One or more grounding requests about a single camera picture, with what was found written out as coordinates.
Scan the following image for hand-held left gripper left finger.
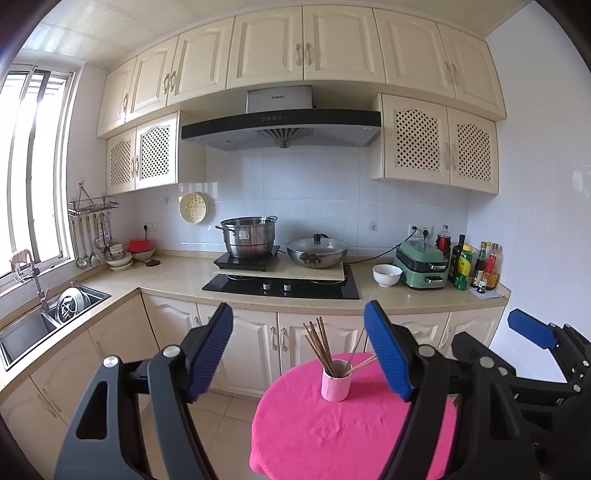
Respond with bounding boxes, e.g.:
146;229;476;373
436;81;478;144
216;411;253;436
53;302;235;480

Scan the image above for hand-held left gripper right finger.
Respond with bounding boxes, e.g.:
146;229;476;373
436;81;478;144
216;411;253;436
363;300;541;480

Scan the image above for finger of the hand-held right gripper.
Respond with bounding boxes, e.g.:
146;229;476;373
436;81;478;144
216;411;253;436
450;331;586;408
508;309;591;384

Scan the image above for pink cup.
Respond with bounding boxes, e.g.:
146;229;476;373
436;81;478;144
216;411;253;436
321;360;353;402

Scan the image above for pile of wooden chopsticks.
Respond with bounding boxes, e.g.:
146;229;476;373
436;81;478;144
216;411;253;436
302;318;377;377

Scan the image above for red sauce bottle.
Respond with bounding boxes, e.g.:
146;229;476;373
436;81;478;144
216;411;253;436
485;243;502;291

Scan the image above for white bowl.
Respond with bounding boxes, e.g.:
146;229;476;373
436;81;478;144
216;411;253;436
372;264;403;288

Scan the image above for green bottle yellow label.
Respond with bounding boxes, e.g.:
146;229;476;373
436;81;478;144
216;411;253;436
455;244;474;291

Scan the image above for dark sauce bottle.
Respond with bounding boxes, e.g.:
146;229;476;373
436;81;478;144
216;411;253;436
472;241;489;289

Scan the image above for dark oil bottle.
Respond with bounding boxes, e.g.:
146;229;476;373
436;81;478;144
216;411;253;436
450;234;466;287

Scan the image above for green electric grill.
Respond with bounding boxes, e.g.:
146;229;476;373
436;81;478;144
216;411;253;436
393;239;450;291

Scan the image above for black glass gas hob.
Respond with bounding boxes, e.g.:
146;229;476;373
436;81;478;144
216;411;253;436
202;265;360;301

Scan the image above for black induction cooker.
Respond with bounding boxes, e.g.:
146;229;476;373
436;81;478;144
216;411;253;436
213;244;282;272

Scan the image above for pink tablecloth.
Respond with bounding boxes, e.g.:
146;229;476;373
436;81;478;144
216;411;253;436
249;353;458;480

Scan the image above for beige board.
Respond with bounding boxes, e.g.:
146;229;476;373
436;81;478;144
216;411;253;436
213;264;348;284

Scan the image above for wok with glass lid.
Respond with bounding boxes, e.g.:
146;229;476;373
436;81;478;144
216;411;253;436
286;234;349;270

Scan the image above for stainless steel pot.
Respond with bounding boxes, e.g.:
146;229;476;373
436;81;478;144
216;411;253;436
215;215;279;259

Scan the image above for stack of white bowls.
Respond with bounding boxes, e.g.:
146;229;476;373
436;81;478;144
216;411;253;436
105;243;134;271

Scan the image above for cream perforated steamer plate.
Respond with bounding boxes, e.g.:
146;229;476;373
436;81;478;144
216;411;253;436
179;192;214;224

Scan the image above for steel bowl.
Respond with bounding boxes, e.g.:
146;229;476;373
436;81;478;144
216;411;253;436
54;286;90;324

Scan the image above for metal faucet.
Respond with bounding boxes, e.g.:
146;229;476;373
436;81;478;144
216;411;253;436
11;249;51;312

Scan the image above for steel kitchen sink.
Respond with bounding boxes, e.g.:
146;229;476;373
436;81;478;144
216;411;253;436
0;284;112;372

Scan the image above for cream lattice door cabinet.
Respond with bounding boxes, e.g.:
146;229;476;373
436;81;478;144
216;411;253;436
370;93;500;195
106;111;206;195

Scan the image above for black range hood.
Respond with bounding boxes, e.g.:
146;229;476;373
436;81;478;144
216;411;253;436
181;85;382;151

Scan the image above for barred window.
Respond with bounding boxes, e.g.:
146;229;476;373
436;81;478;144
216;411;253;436
0;65;77;282

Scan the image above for black power cable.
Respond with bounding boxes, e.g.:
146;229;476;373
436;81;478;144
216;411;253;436
344;231;419;265

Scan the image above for metal wall utensil rack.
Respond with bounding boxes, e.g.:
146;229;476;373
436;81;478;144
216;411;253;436
68;182;118;215

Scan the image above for cream upper wall cabinets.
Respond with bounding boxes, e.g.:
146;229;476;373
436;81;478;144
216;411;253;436
96;4;508;139

